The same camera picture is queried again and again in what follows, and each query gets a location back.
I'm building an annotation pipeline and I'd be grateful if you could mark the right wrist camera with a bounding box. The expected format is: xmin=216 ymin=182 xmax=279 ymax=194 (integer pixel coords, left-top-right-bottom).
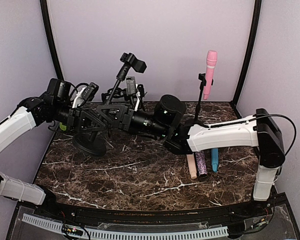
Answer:
xmin=124 ymin=76 xmax=145 ymax=112

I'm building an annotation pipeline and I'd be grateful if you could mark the beige microphone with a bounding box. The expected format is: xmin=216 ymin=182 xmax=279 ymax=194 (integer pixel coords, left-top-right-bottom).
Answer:
xmin=186 ymin=154 xmax=197 ymax=179

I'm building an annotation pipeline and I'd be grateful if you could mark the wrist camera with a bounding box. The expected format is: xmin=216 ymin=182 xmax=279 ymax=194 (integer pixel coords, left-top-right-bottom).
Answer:
xmin=124 ymin=76 xmax=145 ymax=112
xmin=72 ymin=82 xmax=99 ymax=108

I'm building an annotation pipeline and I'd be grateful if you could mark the black round-base stand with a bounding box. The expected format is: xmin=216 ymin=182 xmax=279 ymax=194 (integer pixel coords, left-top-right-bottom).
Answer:
xmin=125 ymin=84 xmax=146 ymax=111
xmin=184 ymin=73 xmax=209 ymax=130
xmin=73 ymin=53 xmax=147 ymax=157

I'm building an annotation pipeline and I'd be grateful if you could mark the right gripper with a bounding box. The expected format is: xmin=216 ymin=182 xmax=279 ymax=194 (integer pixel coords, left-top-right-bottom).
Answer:
xmin=95 ymin=102 xmax=170 ymax=138

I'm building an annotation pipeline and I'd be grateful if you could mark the white cable duct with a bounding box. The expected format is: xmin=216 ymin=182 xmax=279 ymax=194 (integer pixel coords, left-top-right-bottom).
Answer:
xmin=21 ymin=213 xmax=229 ymax=240

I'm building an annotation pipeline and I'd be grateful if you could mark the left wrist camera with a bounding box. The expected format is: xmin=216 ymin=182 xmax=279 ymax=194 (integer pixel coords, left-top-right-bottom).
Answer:
xmin=72 ymin=82 xmax=99 ymax=108

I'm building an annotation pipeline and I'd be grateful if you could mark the black frame post right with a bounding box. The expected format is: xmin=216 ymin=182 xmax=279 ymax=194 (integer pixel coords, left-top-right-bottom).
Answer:
xmin=230 ymin=0 xmax=262 ymax=109

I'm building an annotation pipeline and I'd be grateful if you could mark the blue microphone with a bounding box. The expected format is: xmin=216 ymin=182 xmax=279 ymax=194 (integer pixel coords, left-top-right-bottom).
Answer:
xmin=211 ymin=148 xmax=219 ymax=173

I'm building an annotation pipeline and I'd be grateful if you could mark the pink microphone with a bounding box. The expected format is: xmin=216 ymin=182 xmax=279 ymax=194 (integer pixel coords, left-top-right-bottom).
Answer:
xmin=203 ymin=50 xmax=218 ymax=100

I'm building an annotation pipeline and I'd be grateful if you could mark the green plate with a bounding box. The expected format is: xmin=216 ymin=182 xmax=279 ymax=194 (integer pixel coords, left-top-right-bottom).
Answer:
xmin=59 ymin=122 xmax=67 ymax=131

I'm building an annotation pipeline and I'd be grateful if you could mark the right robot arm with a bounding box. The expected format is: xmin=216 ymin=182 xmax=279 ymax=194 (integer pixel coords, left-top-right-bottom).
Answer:
xmin=97 ymin=94 xmax=287 ymax=217

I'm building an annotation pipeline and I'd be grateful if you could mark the black frame post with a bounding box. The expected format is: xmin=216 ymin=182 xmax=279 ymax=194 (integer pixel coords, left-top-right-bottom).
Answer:
xmin=39 ymin=0 xmax=72 ymax=108
xmin=230 ymin=0 xmax=262 ymax=109

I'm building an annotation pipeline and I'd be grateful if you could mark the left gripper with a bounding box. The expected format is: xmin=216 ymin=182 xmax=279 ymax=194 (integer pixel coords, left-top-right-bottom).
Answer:
xmin=53 ymin=100 xmax=107 ymax=133

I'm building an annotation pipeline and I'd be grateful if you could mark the black tripod mic stand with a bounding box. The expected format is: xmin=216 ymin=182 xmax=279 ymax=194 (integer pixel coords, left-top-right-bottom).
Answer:
xmin=101 ymin=86 xmax=127 ymax=138

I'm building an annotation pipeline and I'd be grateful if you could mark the black frame post left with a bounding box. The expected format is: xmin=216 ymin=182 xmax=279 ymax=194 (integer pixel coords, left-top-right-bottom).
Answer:
xmin=39 ymin=0 xmax=72 ymax=108

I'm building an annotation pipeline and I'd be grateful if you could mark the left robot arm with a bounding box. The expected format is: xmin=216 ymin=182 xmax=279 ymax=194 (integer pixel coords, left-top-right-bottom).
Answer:
xmin=0 ymin=78 xmax=88 ymax=218

